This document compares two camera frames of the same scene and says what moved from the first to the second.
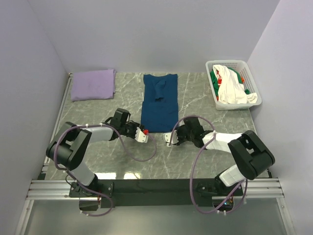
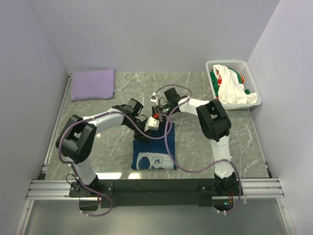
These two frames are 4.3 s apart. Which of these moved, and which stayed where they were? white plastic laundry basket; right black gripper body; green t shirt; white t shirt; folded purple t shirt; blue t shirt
Moved: right black gripper body; blue t shirt
Stayed: green t shirt; white t shirt; folded purple t shirt; white plastic laundry basket
